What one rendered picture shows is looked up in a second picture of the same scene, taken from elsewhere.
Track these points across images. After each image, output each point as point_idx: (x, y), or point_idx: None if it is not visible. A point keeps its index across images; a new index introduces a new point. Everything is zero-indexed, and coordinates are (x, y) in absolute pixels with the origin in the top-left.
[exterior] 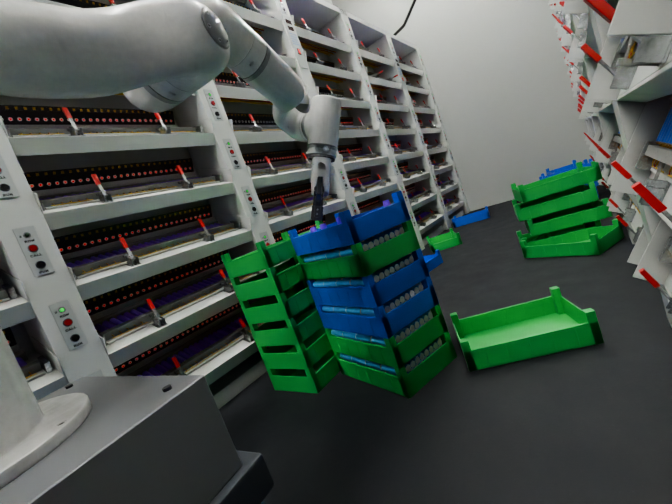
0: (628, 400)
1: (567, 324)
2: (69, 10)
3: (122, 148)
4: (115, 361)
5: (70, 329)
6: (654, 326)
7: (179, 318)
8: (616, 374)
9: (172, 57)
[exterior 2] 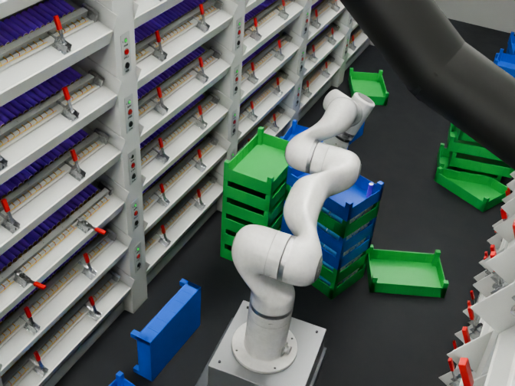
0: (437, 334)
1: (433, 276)
2: (322, 193)
3: (179, 59)
4: (144, 233)
5: (136, 217)
6: (470, 296)
7: (175, 198)
8: (439, 319)
9: (339, 192)
